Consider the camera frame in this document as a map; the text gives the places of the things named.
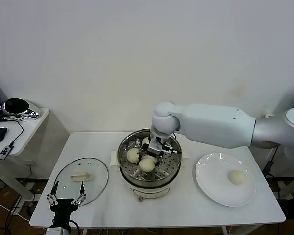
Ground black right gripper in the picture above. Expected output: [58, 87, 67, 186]
[134, 139, 170, 170]

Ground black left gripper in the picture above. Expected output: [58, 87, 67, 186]
[46, 181, 88, 228]

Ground round glass pot lid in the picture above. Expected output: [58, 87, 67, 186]
[53, 157, 109, 206]

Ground stainless steel steamer basket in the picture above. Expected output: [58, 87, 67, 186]
[117, 128, 182, 183]

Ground white electric cooker base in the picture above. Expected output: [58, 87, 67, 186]
[109, 144, 190, 203]

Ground white round plate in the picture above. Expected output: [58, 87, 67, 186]
[195, 153, 257, 208]

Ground chrome and black helmet device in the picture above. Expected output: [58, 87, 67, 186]
[1, 97, 42, 120]

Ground black power adapter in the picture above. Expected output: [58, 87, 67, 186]
[264, 160, 275, 176]

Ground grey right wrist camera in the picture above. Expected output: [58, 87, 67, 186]
[148, 138, 164, 156]

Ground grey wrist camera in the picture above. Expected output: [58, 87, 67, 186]
[148, 138, 164, 156]
[46, 227, 66, 235]

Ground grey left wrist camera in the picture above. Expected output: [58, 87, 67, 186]
[46, 227, 66, 235]

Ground white wall socket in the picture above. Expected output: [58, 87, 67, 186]
[23, 159, 37, 169]

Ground white floor cable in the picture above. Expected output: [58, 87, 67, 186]
[0, 198, 31, 223]

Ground thin black desk cable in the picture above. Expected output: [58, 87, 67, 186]
[1, 117, 25, 147]

